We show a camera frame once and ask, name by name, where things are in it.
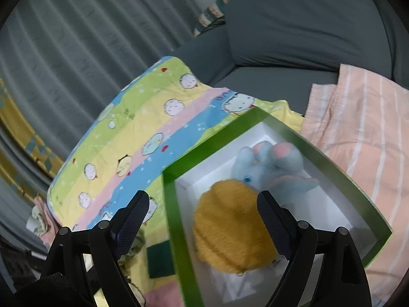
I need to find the yellow plush toy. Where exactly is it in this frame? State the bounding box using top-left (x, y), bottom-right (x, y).
top-left (192, 180), bottom-right (283, 276)

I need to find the pink floral cloth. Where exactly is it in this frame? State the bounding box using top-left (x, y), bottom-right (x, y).
top-left (27, 195), bottom-right (61, 240)

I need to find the teal patterned pillow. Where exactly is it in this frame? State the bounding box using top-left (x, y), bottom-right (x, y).
top-left (193, 0), bottom-right (231, 37)

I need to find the pink striped cloth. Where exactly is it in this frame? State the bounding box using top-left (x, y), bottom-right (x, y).
top-left (300, 63), bottom-right (409, 304)

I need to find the blue plush elephant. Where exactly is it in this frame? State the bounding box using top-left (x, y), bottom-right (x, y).
top-left (231, 141), bottom-right (320, 205)

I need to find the green cardboard box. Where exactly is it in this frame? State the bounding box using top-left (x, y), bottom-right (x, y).
top-left (161, 106), bottom-right (393, 307)

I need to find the grey sofa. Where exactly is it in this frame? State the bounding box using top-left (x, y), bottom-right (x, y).
top-left (173, 0), bottom-right (409, 116)

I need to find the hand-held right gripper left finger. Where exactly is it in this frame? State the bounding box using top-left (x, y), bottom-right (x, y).
top-left (40, 190), bottom-right (151, 307)

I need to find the dark green square cloth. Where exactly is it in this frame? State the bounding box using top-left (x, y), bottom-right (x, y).
top-left (146, 245), bottom-right (175, 279)

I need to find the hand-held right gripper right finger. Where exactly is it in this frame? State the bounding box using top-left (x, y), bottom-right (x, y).
top-left (256, 190), bottom-right (373, 307)

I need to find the cartoon printed blanket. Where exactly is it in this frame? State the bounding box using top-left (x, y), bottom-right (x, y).
top-left (46, 56), bottom-right (304, 307)

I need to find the grey curtain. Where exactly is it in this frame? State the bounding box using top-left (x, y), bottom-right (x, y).
top-left (0, 0), bottom-right (218, 263)

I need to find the yellow patterned cloth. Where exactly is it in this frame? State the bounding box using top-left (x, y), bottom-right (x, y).
top-left (0, 77), bottom-right (64, 195)

